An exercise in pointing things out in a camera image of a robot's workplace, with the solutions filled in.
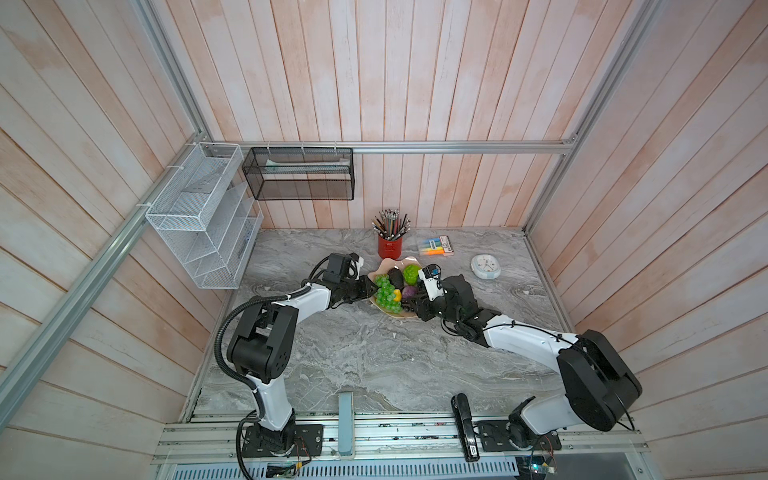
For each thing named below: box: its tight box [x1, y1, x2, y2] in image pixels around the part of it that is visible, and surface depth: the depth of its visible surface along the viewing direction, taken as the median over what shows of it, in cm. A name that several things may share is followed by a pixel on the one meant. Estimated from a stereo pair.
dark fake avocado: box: [388, 267, 404, 290], surface depth 102 cm
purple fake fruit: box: [402, 286, 418, 298], surface depth 99 cm
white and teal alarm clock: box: [470, 254, 501, 280], surface depth 109 cm
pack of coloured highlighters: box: [419, 235, 454, 256], surface depth 116 cm
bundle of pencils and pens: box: [372, 209, 411, 241], surface depth 105 cm
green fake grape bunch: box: [374, 274, 402, 314], surface depth 93 cm
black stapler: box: [451, 393, 480, 462], surface depth 74 cm
